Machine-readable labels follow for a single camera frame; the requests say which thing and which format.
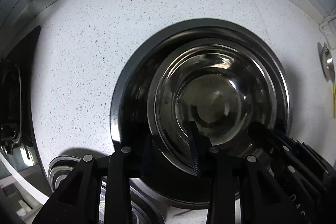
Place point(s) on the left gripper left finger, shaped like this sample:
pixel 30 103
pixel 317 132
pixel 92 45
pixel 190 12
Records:
pixel 117 194

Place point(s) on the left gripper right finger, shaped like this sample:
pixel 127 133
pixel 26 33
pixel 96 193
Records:
pixel 215 171

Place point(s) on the large steel bowl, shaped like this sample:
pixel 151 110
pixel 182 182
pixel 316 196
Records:
pixel 218 84

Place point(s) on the small steel bowl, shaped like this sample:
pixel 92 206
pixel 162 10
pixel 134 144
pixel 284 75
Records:
pixel 326 61

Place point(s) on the black gas hob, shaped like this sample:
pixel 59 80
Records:
pixel 17 141

